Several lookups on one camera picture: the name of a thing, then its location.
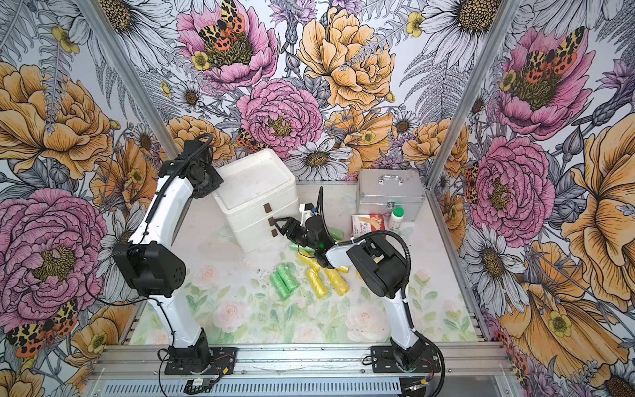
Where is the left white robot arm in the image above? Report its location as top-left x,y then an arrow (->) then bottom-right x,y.
112,133 -> 223,372

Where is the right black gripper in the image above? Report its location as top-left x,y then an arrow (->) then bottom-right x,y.
272,217 -> 318,251

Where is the aluminium front rail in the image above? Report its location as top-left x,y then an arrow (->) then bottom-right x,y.
89,342 -> 513,380

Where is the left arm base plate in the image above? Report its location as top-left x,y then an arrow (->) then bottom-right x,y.
164,347 -> 238,375

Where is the white bottle green cap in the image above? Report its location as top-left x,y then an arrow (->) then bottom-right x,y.
388,207 -> 404,231

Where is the left aluminium corner post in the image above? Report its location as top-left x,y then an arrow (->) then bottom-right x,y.
78,1 -> 179,159

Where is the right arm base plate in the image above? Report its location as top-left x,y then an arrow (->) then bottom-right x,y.
370,345 -> 442,374

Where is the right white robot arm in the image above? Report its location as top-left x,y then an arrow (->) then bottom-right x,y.
271,208 -> 426,372

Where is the green trash bag roll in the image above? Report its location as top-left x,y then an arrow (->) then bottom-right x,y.
270,271 -> 290,300
276,265 -> 299,293
289,243 -> 314,254
329,228 -> 344,242

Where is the aluminium corner post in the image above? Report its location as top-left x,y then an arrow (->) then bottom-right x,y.
426,0 -> 521,191
78,1 -> 179,159

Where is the black corrugated cable right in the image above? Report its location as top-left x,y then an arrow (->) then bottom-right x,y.
316,185 -> 446,397

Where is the white drawer cabinet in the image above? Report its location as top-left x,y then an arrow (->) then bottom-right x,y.
212,149 -> 299,253

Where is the silver metal case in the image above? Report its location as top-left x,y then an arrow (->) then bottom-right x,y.
357,169 -> 425,223

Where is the red white cardboard box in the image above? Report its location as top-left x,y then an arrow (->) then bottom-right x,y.
352,214 -> 385,238

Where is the right aluminium corner post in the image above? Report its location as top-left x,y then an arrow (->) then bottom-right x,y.
426,0 -> 521,191

